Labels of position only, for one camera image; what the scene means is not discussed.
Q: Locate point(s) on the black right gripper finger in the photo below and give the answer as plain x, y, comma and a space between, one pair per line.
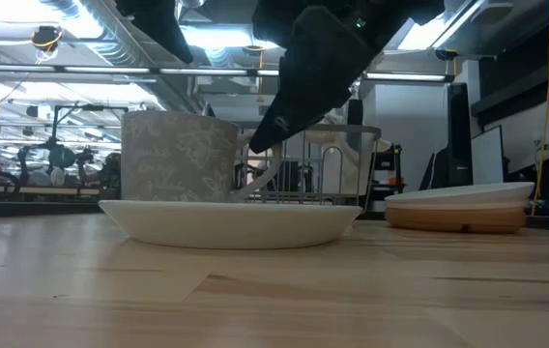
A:
313, 72

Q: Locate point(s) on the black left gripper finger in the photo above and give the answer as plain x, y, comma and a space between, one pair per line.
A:
158, 24

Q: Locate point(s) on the grey floral mug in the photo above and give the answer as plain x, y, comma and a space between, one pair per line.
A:
178, 154

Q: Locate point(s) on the large white plate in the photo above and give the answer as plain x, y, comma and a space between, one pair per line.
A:
231, 224

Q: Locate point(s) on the wooden plate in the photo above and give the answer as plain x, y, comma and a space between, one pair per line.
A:
448, 221

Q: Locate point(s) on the translucent plastic utensil caddy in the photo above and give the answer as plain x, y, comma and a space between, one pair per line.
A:
352, 174

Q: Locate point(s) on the black shelf cart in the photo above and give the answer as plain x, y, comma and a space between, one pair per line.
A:
390, 164

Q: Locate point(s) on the tall black panel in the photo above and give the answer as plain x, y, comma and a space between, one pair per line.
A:
460, 135

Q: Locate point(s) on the background robot station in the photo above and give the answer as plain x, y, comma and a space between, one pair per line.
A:
62, 157

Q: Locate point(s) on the white board panel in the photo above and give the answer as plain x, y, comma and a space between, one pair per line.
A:
487, 154

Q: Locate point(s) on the black aluminium table frame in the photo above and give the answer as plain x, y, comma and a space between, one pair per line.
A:
23, 208

